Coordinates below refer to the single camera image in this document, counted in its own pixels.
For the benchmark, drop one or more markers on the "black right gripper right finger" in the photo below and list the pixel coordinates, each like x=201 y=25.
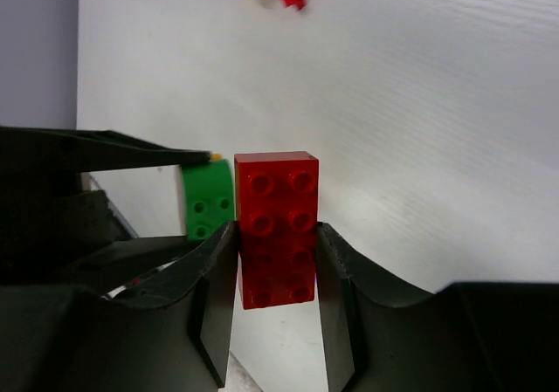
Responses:
x=381 y=333

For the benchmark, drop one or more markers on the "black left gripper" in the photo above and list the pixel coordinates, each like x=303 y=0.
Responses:
x=52 y=231

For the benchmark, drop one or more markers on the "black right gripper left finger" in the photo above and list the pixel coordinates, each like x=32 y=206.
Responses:
x=171 y=332

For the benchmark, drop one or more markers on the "green curved lego brick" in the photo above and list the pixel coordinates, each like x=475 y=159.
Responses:
x=208 y=198

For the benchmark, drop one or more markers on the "long red lego brick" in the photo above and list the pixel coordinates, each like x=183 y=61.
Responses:
x=277 y=212

